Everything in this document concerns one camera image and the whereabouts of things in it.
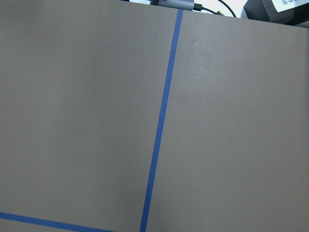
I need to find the brown paper table mat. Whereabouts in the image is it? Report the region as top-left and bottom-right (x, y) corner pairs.
(0, 0), (309, 232)

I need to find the right grey usb hub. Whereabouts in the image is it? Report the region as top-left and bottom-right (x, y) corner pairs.
(150, 0), (203, 11)

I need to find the dark grey labelled box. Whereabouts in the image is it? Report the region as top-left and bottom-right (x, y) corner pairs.
(243, 0), (309, 26)

